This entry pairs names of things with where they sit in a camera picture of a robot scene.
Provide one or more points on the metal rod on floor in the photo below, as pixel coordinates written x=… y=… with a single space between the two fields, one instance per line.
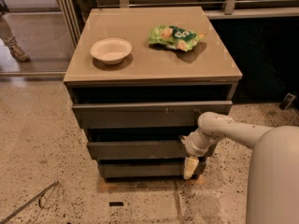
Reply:
x=39 y=195

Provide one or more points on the grey top drawer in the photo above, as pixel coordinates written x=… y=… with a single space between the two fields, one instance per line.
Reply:
x=145 y=115

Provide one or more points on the grey drawer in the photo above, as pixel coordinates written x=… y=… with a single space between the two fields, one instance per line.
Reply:
x=137 y=150
x=110 y=169
x=145 y=115

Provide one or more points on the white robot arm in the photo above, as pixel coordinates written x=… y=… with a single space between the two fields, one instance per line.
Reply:
x=273 y=182

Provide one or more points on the small black floor object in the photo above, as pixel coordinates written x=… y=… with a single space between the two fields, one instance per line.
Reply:
x=287 y=101

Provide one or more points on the white paper bowl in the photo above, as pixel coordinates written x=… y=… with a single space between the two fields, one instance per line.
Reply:
x=111 y=50

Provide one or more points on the grey bottom drawer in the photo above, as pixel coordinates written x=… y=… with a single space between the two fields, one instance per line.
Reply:
x=110 y=169

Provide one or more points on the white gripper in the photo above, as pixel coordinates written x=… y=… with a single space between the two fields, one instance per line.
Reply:
x=192 y=147

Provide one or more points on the person leg with shoe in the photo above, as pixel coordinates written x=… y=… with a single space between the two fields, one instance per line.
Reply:
x=9 y=39

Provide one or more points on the green snack bag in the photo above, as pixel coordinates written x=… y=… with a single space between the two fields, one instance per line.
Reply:
x=173 y=37

